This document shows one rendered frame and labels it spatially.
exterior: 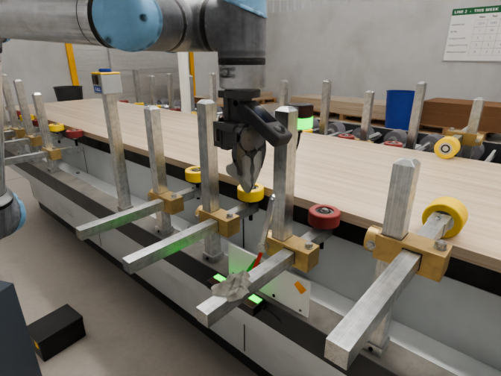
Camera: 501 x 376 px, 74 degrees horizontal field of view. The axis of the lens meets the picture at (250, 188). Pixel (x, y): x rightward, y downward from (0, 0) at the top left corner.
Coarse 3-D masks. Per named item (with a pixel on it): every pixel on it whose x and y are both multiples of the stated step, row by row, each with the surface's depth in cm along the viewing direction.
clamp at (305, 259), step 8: (272, 240) 79; (280, 240) 78; (288, 240) 78; (296, 240) 78; (304, 240) 78; (272, 248) 80; (280, 248) 78; (288, 248) 76; (296, 248) 75; (304, 248) 75; (296, 256) 75; (304, 256) 74; (312, 256) 75; (296, 264) 76; (304, 264) 74; (312, 264) 76
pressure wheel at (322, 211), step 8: (312, 208) 86; (320, 208) 87; (328, 208) 87; (336, 208) 86; (312, 216) 83; (320, 216) 82; (328, 216) 82; (336, 216) 82; (312, 224) 84; (320, 224) 82; (328, 224) 82; (336, 224) 83; (320, 248) 89
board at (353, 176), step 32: (64, 128) 196; (96, 128) 184; (128, 128) 184; (192, 128) 184; (192, 160) 128; (224, 160) 128; (320, 160) 128; (352, 160) 128; (384, 160) 128; (448, 160) 128; (480, 160) 128; (320, 192) 98; (352, 192) 98; (384, 192) 98; (416, 192) 98; (448, 192) 98; (480, 192) 98; (416, 224) 79; (480, 224) 79; (480, 256) 68
